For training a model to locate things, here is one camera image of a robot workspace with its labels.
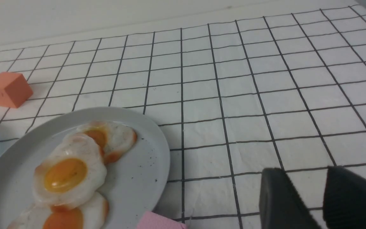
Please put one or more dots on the orange cube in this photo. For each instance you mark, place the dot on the orange cube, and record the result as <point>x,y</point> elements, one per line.
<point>14,90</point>

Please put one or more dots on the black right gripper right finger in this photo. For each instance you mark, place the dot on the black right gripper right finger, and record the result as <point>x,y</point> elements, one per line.
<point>344,203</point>

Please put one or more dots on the pink cube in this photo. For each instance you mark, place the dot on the pink cube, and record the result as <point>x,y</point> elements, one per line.
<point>151,220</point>

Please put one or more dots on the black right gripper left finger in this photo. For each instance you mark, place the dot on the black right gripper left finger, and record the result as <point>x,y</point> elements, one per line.
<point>280,204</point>

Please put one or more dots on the white black grid tablecloth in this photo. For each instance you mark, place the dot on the white black grid tablecloth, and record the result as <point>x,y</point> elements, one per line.
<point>231,98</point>

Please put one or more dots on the fried egg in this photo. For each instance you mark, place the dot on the fried egg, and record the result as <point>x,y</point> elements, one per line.
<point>70,175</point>
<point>113,138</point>
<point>91,215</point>

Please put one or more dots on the grey speckled plate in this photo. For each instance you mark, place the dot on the grey speckled plate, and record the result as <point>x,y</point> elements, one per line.
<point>133,185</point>

